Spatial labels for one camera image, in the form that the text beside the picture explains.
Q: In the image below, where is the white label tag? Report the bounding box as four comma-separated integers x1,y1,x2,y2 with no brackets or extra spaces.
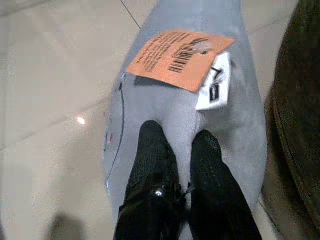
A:
195,51,232,112

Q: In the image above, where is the grey pillow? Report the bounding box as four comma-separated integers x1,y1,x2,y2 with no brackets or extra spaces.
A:
103,0,268,240

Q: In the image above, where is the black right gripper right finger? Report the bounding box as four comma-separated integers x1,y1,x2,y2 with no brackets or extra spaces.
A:
187,129,263,240

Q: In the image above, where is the orange barcode tag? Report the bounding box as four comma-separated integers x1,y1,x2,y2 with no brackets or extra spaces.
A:
125,31,238,93

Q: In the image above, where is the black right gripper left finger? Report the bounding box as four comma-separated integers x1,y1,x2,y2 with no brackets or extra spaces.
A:
114,120,188,240

